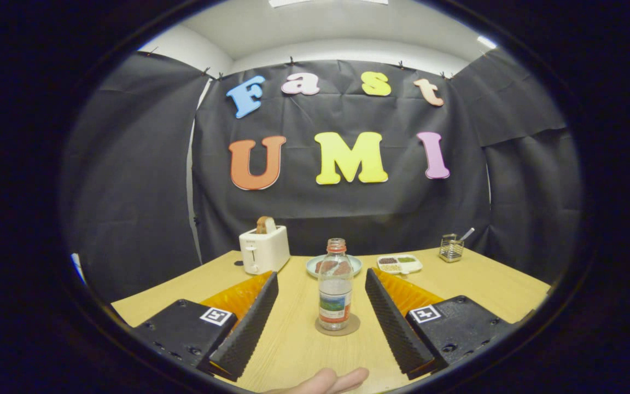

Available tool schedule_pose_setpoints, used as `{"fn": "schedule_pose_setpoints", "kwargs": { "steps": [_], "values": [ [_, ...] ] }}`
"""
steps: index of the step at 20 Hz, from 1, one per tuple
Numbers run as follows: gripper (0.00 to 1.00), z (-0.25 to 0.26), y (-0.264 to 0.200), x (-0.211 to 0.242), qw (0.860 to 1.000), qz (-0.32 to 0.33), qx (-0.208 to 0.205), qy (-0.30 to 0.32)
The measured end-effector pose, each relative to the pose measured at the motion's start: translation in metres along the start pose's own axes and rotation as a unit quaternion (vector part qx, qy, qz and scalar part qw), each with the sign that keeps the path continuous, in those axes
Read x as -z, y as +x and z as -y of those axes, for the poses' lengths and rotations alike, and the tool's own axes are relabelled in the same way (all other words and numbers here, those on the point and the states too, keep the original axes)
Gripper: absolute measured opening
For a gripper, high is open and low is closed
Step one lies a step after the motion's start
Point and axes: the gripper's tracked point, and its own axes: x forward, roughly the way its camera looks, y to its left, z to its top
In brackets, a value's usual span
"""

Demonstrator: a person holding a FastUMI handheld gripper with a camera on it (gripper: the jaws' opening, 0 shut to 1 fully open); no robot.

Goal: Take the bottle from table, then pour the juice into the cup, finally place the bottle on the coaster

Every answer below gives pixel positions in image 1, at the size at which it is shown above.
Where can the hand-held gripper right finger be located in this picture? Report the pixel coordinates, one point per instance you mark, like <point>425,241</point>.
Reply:
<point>394,328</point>

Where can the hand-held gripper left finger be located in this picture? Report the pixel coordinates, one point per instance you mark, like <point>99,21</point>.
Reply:
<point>249,328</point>

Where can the round brown coaster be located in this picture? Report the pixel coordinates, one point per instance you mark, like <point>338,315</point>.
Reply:
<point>354,325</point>

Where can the clear plastic juice bottle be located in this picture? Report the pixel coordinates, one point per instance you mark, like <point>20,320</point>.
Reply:
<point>335,295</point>

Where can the wooden table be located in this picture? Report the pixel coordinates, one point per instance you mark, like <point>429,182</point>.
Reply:
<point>293,345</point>

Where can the white divided tray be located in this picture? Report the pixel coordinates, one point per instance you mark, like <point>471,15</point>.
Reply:
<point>400,264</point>

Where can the brown meat piece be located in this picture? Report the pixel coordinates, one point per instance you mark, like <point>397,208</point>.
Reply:
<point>350,269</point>
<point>318,267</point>

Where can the white toaster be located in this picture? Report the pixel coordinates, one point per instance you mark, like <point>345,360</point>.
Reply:
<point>266,251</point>

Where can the pale green plate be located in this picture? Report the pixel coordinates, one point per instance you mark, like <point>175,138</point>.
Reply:
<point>311,267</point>

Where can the bread slice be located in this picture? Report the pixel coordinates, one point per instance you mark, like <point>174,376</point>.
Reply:
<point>264,224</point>

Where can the metal spoon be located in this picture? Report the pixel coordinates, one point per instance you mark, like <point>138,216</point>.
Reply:
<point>467,234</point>

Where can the black backdrop cloth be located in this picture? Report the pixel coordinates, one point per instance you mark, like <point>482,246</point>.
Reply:
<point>348,213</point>

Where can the small ceiling light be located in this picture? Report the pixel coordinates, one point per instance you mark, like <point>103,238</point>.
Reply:
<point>486,42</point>

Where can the long ceiling light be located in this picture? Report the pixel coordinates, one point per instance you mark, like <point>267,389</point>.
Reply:
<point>326,2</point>

